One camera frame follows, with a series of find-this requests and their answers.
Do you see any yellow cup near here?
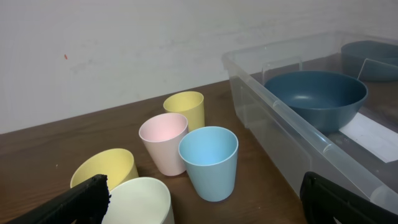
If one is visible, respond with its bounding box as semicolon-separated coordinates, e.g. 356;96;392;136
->
70;148;139;190

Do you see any cream white cup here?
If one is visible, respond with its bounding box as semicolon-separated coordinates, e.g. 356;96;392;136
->
102;177;175;224

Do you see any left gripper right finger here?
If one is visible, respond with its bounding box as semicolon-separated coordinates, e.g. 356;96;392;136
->
300;172;397;224

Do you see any yellow cup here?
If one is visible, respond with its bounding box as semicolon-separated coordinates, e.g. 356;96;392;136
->
163;91;205;131
70;148;139;190

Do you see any clear plastic storage container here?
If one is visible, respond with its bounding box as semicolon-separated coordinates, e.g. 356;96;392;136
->
222;32;397;213

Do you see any yellow cup far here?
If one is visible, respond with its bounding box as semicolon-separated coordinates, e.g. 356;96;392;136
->
163;91;205;131

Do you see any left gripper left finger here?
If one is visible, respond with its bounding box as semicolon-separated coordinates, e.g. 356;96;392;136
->
8;174;111;224

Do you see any pink cup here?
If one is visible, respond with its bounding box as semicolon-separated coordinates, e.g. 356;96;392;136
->
139;113;188;176

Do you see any blue cup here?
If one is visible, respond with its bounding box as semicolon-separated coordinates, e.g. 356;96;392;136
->
178;126;239;202

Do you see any white label in container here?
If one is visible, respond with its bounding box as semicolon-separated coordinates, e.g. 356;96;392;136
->
339;113;397;163

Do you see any dark blue bowl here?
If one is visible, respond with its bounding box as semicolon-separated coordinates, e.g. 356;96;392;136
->
264;70;368;133
341;40;397;82

